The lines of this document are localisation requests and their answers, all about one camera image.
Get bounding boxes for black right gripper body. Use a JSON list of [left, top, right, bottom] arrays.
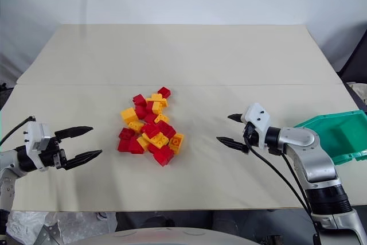
[[242, 122, 259, 147]]

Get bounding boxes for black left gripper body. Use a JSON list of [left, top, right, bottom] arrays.
[[37, 137, 69, 170]]

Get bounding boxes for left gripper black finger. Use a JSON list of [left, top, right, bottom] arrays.
[[54, 126, 95, 140], [66, 149, 103, 170]]

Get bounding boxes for green plastic bin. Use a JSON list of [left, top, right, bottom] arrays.
[[294, 109, 367, 166]]

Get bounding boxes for clear crumpled plastic wrap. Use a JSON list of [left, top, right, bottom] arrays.
[[5, 210, 61, 245]]

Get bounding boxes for white rounded robot torso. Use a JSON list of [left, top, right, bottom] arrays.
[[67, 221, 260, 245]]

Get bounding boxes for black furniture piece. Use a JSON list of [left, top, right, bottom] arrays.
[[338, 20, 367, 85]]

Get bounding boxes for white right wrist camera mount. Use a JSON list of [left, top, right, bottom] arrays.
[[240, 102, 272, 150]]

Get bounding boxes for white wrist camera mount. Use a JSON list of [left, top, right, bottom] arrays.
[[24, 120, 56, 172], [240, 102, 272, 150]]

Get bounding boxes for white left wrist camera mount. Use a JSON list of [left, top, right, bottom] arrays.
[[24, 120, 56, 172]]

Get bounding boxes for long black right arm cable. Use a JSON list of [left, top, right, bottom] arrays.
[[247, 143, 322, 245]]

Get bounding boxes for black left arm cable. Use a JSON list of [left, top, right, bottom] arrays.
[[0, 115, 37, 146]]

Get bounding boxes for short black right arm cable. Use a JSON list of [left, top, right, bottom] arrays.
[[280, 152, 312, 212]]

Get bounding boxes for silver metal bracket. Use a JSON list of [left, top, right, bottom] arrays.
[[33, 218, 65, 245]]

